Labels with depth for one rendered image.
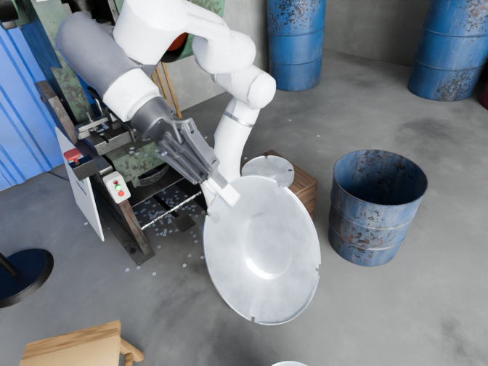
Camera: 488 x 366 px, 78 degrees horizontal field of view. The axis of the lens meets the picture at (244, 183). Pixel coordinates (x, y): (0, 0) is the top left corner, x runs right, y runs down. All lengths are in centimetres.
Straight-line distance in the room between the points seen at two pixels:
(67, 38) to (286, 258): 54
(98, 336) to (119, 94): 100
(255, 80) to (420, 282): 134
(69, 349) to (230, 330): 66
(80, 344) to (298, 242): 96
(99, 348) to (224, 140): 87
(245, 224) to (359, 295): 117
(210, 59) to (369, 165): 123
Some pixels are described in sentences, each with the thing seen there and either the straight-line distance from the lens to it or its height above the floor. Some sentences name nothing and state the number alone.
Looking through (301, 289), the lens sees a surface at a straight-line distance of 66.
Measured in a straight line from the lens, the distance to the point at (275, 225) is 63.
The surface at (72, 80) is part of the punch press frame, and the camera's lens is 183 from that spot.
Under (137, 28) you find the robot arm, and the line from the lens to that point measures 59.
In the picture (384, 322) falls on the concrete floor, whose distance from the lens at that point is 165.
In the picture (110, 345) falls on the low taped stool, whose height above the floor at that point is 33.
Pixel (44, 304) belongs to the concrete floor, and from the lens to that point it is 203.
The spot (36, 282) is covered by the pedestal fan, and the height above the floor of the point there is 3.
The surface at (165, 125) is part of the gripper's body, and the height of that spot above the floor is 118.
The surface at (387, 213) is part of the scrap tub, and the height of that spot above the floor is 43.
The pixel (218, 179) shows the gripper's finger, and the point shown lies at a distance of 55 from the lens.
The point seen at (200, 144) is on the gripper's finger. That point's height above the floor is 115.
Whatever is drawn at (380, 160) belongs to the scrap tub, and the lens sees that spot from 177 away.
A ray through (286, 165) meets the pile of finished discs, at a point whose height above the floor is 39.
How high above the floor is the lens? 144
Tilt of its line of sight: 40 degrees down
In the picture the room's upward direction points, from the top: 7 degrees counter-clockwise
